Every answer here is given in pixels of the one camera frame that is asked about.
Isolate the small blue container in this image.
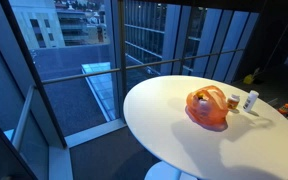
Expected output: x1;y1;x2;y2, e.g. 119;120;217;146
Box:
196;98;216;118

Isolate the orange plastic bag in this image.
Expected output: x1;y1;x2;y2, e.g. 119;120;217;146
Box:
185;85;230;130

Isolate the grey window mullion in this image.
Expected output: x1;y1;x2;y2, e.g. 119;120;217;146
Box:
116;0;129;99

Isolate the metal window handrail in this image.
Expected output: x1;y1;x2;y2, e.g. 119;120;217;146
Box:
41;48;246;85

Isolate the amber pill bottle white cap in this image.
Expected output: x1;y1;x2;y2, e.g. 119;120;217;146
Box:
226;93;241;112

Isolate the yellow object on floor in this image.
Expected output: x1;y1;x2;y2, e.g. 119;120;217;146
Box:
242;68;261;86

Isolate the tall white plastic bottle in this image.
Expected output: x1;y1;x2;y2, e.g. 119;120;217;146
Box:
242;89;260;113

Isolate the orange bottle on floor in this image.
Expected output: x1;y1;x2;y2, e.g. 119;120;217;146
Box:
278;103;288;117

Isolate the white table pedestal base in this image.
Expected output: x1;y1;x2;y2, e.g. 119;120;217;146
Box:
143;160;198;180

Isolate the dark slanted window frame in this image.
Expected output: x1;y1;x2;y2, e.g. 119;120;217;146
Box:
0;0;68;149

